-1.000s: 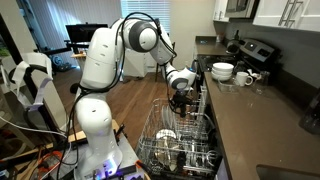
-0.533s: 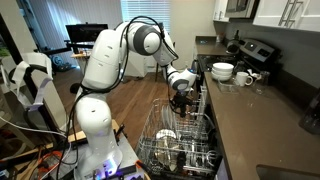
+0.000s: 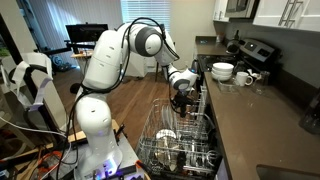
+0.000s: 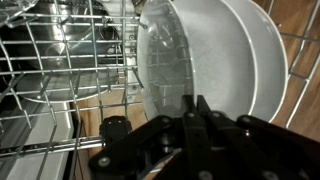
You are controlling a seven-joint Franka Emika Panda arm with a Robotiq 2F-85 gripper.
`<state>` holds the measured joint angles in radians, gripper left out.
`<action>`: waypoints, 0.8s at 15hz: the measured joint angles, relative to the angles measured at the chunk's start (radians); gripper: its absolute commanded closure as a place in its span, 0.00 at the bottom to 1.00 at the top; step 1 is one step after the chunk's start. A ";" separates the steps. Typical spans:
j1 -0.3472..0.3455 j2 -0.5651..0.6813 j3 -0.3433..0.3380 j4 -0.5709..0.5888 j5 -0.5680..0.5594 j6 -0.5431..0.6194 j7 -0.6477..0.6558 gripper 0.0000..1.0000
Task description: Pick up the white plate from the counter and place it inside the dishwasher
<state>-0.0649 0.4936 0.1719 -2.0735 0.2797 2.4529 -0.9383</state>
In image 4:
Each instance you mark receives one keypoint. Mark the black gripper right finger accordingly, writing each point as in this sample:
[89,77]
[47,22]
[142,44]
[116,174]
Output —
[253,150]

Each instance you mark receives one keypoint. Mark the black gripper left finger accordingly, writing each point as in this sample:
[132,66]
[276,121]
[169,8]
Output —
[166,150]

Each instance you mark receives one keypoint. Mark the white dinner plate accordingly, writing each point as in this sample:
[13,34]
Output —
[270,66]
[220,60]

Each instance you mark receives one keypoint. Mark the dishwasher door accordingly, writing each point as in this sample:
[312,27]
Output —
[33,166]

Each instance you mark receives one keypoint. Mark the black rack clip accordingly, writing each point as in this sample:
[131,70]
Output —
[115,130]

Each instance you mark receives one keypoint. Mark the stainless steel bowl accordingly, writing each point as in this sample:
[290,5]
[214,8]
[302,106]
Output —
[56,79]

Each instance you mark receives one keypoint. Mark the clear glass bowl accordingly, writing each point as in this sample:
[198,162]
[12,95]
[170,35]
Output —
[15,10]

